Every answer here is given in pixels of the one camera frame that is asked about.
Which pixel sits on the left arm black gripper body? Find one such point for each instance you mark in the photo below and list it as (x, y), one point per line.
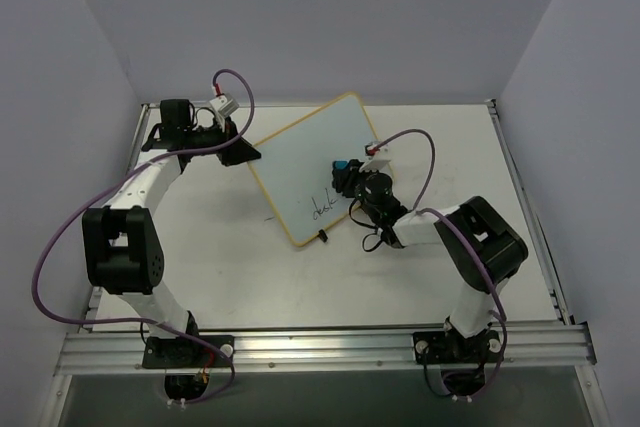
(228, 142)

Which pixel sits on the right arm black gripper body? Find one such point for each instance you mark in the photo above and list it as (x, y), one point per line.
(350, 177)

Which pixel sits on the yellow-framed small whiteboard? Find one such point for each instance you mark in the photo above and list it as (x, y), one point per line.
(295, 169)

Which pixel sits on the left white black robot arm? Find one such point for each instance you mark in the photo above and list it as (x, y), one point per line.
(123, 251)

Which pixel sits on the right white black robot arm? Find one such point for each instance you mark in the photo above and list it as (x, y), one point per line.
(483, 247)

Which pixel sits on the black whiteboard clip stand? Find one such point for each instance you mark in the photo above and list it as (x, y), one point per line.
(323, 235)

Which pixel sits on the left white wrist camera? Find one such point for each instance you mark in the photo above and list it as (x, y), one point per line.
(224, 105)

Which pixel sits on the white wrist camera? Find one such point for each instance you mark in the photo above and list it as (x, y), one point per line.
(224, 105)
(376, 157)

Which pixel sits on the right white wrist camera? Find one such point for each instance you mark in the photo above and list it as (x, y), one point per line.
(376, 157)

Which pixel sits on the front aluminium frame rail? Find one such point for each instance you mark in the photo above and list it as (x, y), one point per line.
(537, 344)

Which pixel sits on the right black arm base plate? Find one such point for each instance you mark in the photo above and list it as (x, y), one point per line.
(451, 348)

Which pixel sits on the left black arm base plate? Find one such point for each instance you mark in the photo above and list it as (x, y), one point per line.
(178, 353)

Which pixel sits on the aluminium table edge rail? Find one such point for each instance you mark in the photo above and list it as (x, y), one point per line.
(538, 238)

